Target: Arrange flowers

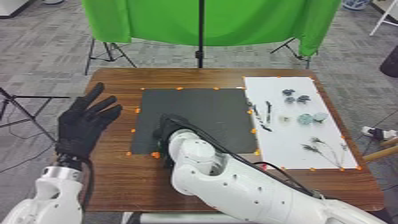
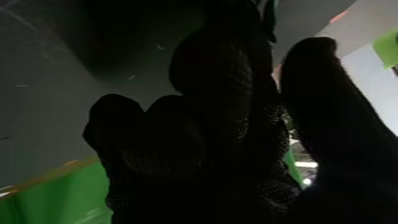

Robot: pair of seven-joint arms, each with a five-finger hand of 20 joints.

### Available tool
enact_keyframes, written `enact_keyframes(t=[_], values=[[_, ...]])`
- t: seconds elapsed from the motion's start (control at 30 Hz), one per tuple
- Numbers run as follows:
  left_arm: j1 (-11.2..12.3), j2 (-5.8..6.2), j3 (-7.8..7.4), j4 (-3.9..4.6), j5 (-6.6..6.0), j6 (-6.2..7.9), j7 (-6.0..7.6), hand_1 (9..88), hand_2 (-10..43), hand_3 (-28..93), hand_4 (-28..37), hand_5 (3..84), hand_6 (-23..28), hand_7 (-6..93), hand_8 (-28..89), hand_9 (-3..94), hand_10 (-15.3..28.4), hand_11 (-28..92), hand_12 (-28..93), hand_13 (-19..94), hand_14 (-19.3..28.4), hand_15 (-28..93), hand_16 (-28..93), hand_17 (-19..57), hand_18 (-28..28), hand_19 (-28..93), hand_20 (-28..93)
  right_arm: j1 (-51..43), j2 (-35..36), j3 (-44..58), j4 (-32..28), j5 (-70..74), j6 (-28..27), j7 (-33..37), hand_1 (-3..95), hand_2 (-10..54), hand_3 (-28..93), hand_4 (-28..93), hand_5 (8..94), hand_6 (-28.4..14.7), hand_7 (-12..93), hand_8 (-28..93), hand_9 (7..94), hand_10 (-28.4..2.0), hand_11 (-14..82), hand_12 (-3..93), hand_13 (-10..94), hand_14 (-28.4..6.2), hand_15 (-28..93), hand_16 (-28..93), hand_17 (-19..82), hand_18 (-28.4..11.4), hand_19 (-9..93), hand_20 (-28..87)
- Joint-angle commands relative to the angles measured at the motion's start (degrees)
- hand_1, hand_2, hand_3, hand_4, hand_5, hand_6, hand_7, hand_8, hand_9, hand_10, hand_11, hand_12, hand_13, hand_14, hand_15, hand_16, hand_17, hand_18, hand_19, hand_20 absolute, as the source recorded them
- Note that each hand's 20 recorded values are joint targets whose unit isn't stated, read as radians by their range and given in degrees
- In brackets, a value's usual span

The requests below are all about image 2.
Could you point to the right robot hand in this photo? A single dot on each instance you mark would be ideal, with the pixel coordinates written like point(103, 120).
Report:
point(224, 150)

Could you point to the dark mat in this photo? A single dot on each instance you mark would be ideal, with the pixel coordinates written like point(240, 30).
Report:
point(58, 66)

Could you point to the white sheet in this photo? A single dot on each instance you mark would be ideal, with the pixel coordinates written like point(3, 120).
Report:
point(366, 20)

